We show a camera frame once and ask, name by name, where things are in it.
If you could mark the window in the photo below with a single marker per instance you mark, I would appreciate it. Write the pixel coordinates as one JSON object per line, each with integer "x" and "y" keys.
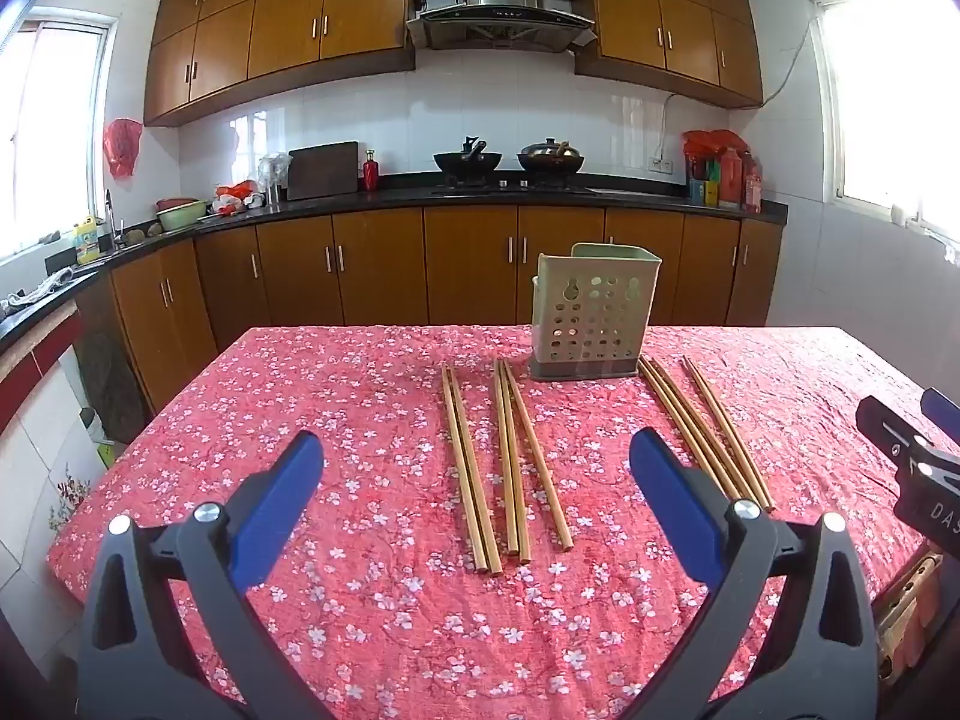
{"x": 52, "y": 135}
{"x": 885, "y": 105}

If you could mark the black kitchen countertop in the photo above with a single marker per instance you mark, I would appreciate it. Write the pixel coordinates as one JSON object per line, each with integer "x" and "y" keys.
{"x": 405, "y": 199}

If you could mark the wooden chopstick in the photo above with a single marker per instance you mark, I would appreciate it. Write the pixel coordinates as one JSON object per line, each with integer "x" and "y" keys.
{"x": 683, "y": 427}
{"x": 694, "y": 427}
{"x": 719, "y": 427}
{"x": 472, "y": 465}
{"x": 542, "y": 465}
{"x": 506, "y": 465}
{"x": 515, "y": 465}
{"x": 703, "y": 427}
{"x": 730, "y": 427}
{"x": 460, "y": 465}

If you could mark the wooden lower cabinets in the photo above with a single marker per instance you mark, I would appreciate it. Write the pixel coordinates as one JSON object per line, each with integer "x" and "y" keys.
{"x": 390, "y": 270}

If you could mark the yellow dish soap bottle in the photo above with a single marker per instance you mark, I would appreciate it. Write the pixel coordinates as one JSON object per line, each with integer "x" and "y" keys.
{"x": 87, "y": 244}

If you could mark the hanging red plastic bag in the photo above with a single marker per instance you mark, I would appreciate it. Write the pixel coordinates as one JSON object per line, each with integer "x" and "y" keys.
{"x": 122, "y": 148}

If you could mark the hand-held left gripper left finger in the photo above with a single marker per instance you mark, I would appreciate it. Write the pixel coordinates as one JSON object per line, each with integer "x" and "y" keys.
{"x": 277, "y": 502}

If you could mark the wooden chair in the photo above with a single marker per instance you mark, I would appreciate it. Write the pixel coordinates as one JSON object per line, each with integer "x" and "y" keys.
{"x": 911, "y": 615}

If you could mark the dark red sauce bottle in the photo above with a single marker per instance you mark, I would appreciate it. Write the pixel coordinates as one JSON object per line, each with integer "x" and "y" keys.
{"x": 752, "y": 187}

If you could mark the beige perforated utensil holder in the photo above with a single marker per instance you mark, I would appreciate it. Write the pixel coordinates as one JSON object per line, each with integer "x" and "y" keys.
{"x": 592, "y": 315}

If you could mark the black wok with lid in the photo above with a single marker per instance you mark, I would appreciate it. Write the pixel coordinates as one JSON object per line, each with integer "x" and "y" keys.
{"x": 550, "y": 157}

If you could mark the orange sauce bottle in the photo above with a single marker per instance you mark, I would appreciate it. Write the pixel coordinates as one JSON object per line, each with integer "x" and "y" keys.
{"x": 731, "y": 180}

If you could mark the gas stove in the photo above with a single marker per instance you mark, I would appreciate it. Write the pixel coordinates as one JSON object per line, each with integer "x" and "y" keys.
{"x": 517, "y": 184}

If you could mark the dark cutting board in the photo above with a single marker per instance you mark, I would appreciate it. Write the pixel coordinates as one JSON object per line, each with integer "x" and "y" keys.
{"x": 322, "y": 171}

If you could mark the red and white plastic bags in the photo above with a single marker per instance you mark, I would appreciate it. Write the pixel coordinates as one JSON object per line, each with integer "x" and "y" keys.
{"x": 234, "y": 195}

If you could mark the wooden upper cabinets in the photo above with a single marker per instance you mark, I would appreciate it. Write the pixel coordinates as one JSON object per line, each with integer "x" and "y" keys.
{"x": 285, "y": 22}
{"x": 667, "y": 22}

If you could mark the wooden cabinets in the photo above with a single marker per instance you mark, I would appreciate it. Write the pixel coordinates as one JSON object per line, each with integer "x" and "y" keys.
{"x": 390, "y": 270}
{"x": 667, "y": 22}
{"x": 285, "y": 22}

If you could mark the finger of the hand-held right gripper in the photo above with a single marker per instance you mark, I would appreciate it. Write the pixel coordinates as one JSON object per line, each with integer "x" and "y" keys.
{"x": 943, "y": 414}
{"x": 885, "y": 427}

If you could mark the red floral tablecloth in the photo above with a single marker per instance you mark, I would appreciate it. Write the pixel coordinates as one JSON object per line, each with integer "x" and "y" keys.
{"x": 360, "y": 427}

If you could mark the steel range hood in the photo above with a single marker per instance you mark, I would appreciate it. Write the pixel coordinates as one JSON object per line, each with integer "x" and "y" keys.
{"x": 499, "y": 11}

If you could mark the blue and yellow box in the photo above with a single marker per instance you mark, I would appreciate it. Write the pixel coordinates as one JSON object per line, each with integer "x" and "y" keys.
{"x": 703, "y": 191}

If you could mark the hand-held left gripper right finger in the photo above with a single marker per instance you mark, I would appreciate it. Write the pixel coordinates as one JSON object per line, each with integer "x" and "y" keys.
{"x": 675, "y": 495}

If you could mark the grey cloth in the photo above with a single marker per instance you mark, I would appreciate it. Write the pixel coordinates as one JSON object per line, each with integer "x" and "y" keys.
{"x": 37, "y": 292}

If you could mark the metal faucet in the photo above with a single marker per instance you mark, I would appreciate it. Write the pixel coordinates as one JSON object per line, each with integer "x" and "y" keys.
{"x": 112, "y": 221}

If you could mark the green basin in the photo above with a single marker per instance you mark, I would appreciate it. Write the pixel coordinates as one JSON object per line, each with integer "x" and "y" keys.
{"x": 182, "y": 216}

